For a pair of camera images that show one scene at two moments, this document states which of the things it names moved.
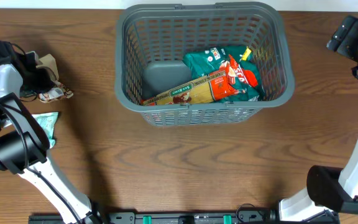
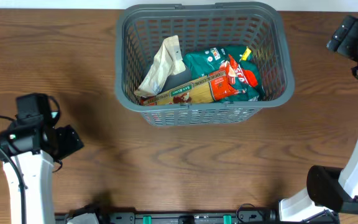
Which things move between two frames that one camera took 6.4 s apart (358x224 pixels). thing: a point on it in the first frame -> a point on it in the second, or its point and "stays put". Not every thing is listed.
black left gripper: x=38 y=81 -> x=70 y=137
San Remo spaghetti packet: x=219 y=86 stays put
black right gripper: x=350 y=32 stays put
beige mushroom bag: x=58 y=91 -> x=167 y=61
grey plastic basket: x=153 y=42 stays put
